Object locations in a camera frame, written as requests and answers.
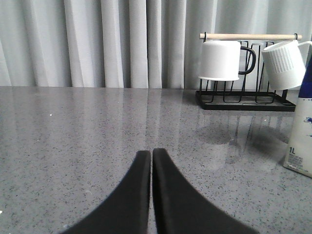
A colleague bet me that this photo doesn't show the black wire mug rack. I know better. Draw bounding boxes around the black wire mug rack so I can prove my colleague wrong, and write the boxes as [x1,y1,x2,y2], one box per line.
[195,32,302,112]

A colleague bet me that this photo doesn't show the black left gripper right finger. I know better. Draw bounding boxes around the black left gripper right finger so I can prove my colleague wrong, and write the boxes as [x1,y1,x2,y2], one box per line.
[152,148,257,234]

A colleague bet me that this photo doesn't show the white ribbed mug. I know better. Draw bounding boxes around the white ribbed mug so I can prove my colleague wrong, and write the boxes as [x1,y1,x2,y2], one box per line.
[262,40,312,90]

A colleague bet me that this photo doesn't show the grey curtain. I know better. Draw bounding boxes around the grey curtain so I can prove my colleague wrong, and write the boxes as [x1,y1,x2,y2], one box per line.
[0,0,312,89]

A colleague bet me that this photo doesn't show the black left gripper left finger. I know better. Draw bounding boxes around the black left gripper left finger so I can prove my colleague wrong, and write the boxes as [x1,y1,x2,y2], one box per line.
[64,151,151,234]

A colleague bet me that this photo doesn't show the blue white milk carton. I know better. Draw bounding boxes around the blue white milk carton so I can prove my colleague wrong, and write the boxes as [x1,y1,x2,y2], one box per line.
[283,60,312,177]

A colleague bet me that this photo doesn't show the white mug black handle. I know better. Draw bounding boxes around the white mug black handle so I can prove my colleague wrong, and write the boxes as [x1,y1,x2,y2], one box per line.
[198,40,256,81]

